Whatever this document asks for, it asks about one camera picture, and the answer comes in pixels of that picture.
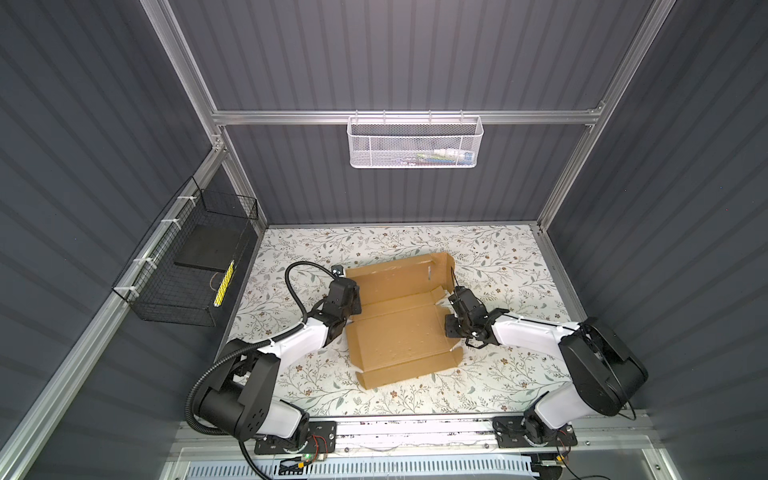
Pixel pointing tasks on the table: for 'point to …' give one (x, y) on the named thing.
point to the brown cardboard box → (403, 329)
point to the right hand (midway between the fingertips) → (452, 326)
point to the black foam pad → (210, 246)
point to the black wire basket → (185, 267)
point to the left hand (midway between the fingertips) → (349, 293)
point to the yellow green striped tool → (224, 284)
